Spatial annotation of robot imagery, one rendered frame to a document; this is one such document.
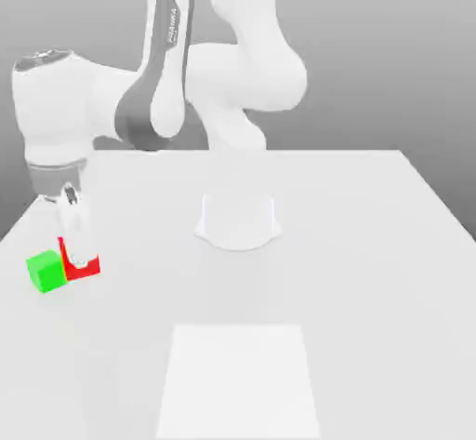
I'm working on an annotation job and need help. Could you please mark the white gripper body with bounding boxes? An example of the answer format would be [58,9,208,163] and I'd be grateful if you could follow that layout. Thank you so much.
[55,191,93,245]

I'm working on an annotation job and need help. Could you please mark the small red cube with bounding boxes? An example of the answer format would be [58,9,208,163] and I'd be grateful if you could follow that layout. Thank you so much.
[57,236,101,284]

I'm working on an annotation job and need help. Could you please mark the small green cube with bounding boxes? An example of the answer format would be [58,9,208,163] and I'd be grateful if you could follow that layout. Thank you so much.
[25,248,69,295]

